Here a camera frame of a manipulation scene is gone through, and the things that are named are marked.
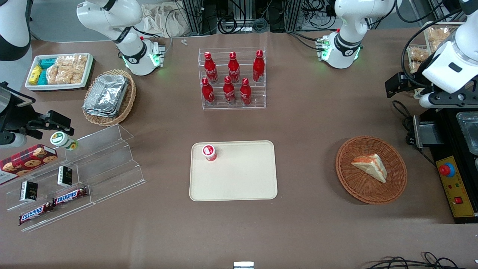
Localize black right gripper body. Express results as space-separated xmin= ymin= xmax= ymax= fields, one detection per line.
xmin=0 ymin=82 xmax=38 ymax=134

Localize triangular sandwich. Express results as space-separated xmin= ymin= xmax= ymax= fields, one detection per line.
xmin=351 ymin=153 xmax=388 ymax=183

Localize white rectangular snack tray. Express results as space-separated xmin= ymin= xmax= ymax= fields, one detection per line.
xmin=25 ymin=53 xmax=94 ymax=91

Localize aluminium foil tray stack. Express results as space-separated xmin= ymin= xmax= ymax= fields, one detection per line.
xmin=83 ymin=74 xmax=129 ymax=118

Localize tan oval wicker basket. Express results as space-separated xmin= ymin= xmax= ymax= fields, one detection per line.
xmin=82 ymin=69 xmax=137 ymax=127

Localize brown round wicker basket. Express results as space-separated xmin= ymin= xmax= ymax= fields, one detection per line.
xmin=335 ymin=135 xmax=408 ymax=204

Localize beige plastic serving tray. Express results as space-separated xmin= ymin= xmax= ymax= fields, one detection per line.
xmin=189 ymin=140 xmax=278 ymax=202

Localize green-lidded white cup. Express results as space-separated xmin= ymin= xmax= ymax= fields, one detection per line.
xmin=50 ymin=132 xmax=79 ymax=151

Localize red plaid cookie box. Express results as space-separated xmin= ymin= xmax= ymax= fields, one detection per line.
xmin=0 ymin=144 xmax=58 ymax=185

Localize yellow snack packet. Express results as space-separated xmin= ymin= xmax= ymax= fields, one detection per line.
xmin=29 ymin=65 xmax=43 ymax=85

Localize clear bag of rice crackers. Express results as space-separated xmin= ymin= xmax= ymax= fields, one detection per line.
xmin=47 ymin=64 xmax=61 ymax=85
xmin=73 ymin=54 xmax=89 ymax=83
xmin=56 ymin=55 xmax=75 ymax=84

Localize clear acrylic stepped shelf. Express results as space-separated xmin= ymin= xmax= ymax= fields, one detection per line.
xmin=63 ymin=124 xmax=147 ymax=205
xmin=6 ymin=149 xmax=96 ymax=233

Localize small black carton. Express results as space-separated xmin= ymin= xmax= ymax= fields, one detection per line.
xmin=19 ymin=181 xmax=38 ymax=202
xmin=57 ymin=166 xmax=73 ymax=187

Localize steel appliance pan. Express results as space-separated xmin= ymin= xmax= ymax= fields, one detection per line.
xmin=456 ymin=111 xmax=478 ymax=155

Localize snickers chocolate bar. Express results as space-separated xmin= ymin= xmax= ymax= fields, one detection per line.
xmin=52 ymin=187 xmax=89 ymax=207
xmin=18 ymin=202 xmax=53 ymax=226

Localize black countertop appliance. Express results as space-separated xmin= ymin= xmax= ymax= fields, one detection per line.
xmin=413 ymin=106 xmax=478 ymax=225

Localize yellow control panel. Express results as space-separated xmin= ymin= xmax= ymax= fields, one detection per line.
xmin=436 ymin=156 xmax=478 ymax=218

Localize clear acrylic bottle rack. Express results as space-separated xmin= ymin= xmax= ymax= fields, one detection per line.
xmin=198 ymin=47 xmax=267 ymax=110

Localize red cola bottle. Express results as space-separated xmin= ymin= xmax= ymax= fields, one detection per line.
xmin=201 ymin=77 xmax=215 ymax=106
xmin=240 ymin=78 xmax=252 ymax=105
xmin=227 ymin=52 xmax=240 ymax=83
xmin=252 ymin=50 xmax=265 ymax=83
xmin=204 ymin=52 xmax=218 ymax=83
xmin=223 ymin=76 xmax=236 ymax=105

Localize beige cloth bag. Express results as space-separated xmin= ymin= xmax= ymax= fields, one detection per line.
xmin=142 ymin=3 xmax=187 ymax=38

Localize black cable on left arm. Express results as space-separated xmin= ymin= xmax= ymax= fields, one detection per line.
xmin=395 ymin=0 xmax=465 ymax=89

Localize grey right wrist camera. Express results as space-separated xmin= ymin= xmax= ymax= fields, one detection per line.
xmin=0 ymin=132 xmax=28 ymax=148

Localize black appliance power cable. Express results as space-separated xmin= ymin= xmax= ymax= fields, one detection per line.
xmin=392 ymin=100 xmax=435 ymax=165

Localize white wire snack rack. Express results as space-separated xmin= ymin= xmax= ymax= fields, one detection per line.
xmin=407 ymin=22 xmax=467 ymax=98

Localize black cables at arm base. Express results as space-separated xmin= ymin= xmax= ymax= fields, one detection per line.
xmin=287 ymin=31 xmax=326 ymax=51

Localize black floor cables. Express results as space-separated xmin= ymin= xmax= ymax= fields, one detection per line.
xmin=364 ymin=252 xmax=478 ymax=269

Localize coiled black background cables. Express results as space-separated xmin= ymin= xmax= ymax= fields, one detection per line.
xmin=218 ymin=15 xmax=269 ymax=35

